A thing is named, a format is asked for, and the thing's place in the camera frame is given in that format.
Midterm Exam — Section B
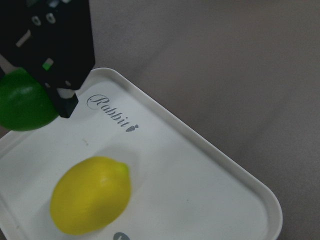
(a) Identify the white rabbit tray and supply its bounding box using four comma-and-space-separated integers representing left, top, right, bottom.
0, 68, 283, 240

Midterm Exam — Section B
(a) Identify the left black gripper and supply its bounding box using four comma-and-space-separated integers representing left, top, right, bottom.
0, 0, 95, 118

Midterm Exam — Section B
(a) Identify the green lime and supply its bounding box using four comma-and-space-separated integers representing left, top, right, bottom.
0, 68, 59, 132

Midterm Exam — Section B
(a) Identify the yellow lemon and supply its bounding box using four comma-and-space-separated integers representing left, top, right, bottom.
49, 156, 131, 235

